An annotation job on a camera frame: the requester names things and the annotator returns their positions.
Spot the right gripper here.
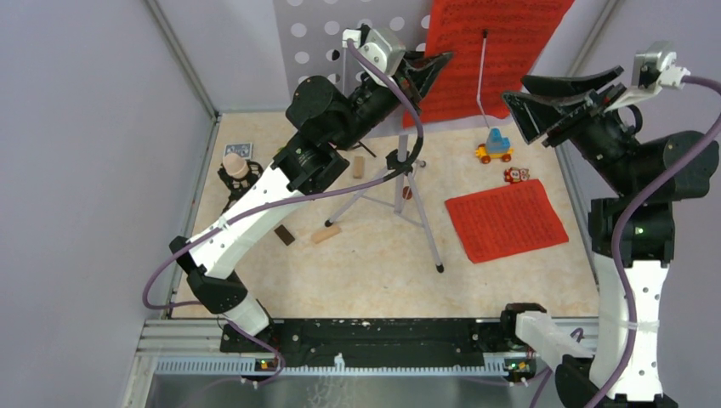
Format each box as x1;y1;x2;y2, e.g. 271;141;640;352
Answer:
497;64;634;193

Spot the red sheet music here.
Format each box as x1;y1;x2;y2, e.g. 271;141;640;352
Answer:
421;0;572;123
445;179;569;264

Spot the silver music stand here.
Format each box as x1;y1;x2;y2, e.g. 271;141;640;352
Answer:
273;0;519;275

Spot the toy microphone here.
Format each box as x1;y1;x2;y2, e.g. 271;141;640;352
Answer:
218;152;264;212

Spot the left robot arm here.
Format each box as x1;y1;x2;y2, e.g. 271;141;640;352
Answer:
169;51;453;352

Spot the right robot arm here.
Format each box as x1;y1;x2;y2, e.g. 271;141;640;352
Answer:
498;63;720;407

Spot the yellow toy car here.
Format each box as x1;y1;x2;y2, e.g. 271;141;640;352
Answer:
474;127;514;164

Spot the red owl toy block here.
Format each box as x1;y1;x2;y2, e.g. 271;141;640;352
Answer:
503;167;531;184

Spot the small black tripod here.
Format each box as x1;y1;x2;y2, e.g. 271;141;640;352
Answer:
349;141;377;158

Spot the upright wooden block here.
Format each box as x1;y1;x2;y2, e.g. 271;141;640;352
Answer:
352;156;365;179

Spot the small red round object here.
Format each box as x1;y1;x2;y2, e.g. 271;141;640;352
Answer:
401;186;413;201

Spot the lying wooden block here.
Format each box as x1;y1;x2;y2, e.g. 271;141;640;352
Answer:
310;224;342;244

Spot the blue playing card box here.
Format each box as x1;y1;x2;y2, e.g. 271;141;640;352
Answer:
223;143;253;160

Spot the dark brown block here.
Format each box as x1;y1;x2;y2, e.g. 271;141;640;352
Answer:
274;224;296;247

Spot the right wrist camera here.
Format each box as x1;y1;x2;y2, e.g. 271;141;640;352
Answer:
605;40;690;112

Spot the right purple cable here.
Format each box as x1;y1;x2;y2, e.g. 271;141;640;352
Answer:
529;74;721;408

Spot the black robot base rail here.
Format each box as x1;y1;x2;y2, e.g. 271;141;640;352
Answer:
219;318;556;370

